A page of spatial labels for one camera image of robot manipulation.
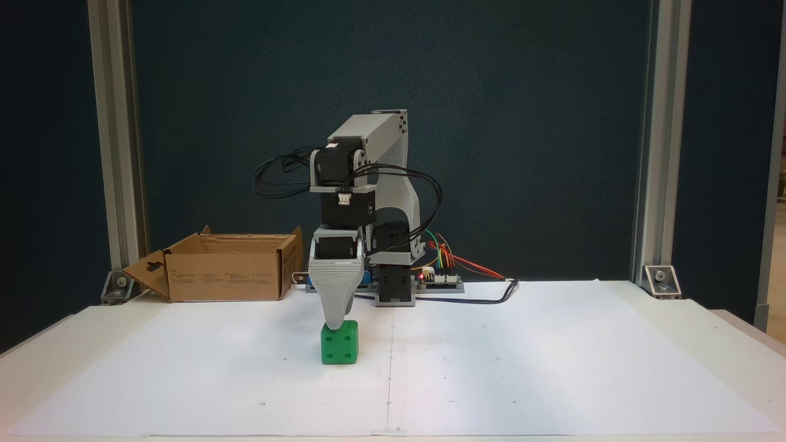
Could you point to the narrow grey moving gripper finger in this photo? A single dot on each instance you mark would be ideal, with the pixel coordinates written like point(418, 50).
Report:
point(352, 304)

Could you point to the wide grey ribbed fixed gripper finger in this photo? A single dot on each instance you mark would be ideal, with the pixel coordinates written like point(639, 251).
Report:
point(334, 288)

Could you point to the green die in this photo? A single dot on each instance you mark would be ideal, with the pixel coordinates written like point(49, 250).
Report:
point(339, 347)

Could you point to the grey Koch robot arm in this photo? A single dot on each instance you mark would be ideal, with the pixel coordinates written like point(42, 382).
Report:
point(393, 141)

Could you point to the brown cardboard box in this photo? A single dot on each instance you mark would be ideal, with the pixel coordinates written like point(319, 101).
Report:
point(221, 279)

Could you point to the metal corner bracket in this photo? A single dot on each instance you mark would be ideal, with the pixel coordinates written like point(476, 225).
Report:
point(120, 287)
point(662, 281)

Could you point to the aluminium frame post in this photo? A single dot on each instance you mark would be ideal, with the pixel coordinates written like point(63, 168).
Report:
point(116, 135)
point(662, 135)

